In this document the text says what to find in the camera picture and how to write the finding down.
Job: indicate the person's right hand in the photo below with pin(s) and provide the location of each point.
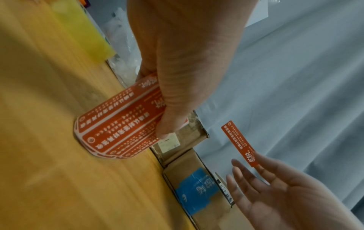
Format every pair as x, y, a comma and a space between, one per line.
293, 202

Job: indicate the cardboard box with pale tape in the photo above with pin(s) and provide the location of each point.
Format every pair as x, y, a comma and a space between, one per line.
187, 137

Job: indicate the red label sticker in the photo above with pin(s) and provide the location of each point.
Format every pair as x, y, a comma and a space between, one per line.
238, 141

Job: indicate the yellow packing tape roll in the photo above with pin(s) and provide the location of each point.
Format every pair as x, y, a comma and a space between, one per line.
82, 33

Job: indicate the clear bubble wrap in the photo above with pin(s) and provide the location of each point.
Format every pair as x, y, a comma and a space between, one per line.
122, 45

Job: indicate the orange and navy tape dispenser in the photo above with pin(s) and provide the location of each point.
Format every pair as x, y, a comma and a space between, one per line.
84, 2

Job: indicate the cardboard box with blue tape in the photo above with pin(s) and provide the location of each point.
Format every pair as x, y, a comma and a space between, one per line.
196, 191

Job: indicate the grey curtain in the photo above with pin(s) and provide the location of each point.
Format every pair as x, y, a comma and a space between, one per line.
298, 78

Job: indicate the roll of red stickers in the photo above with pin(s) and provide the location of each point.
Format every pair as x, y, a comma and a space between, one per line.
119, 125

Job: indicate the person's left hand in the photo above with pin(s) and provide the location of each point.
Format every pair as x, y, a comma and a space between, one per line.
184, 45

